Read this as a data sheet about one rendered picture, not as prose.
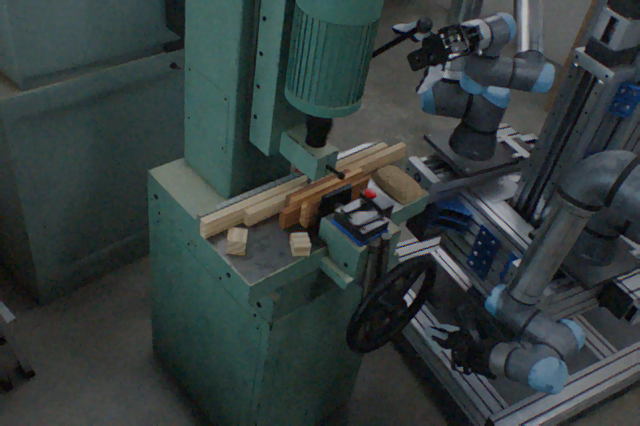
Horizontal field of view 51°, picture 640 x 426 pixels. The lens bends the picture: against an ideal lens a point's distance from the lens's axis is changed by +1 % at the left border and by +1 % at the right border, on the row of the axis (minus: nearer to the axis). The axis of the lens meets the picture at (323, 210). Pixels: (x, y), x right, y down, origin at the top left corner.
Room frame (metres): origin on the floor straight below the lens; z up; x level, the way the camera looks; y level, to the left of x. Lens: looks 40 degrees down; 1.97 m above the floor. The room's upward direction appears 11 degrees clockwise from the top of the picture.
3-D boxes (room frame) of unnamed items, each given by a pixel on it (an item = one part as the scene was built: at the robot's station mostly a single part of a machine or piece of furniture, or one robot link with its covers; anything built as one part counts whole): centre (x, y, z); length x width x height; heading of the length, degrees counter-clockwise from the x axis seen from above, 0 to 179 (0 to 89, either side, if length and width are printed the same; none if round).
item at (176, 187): (1.38, 0.14, 0.76); 0.57 x 0.45 x 0.09; 48
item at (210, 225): (1.31, 0.06, 0.93); 0.60 x 0.02 x 0.05; 138
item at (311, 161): (1.32, 0.06, 1.03); 0.14 x 0.07 x 0.09; 48
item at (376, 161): (1.36, -0.01, 0.92); 0.55 x 0.02 x 0.04; 138
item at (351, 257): (1.17, -0.09, 0.92); 0.15 x 0.13 x 0.09; 138
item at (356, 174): (1.30, 0.00, 0.93); 0.24 x 0.01 x 0.06; 138
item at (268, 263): (1.23, -0.03, 0.87); 0.61 x 0.30 x 0.06; 138
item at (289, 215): (1.26, 0.02, 0.92); 0.23 x 0.02 x 0.05; 138
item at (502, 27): (1.54, -0.32, 1.32); 0.11 x 0.08 x 0.09; 138
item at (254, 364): (1.38, 0.14, 0.36); 0.58 x 0.45 x 0.71; 48
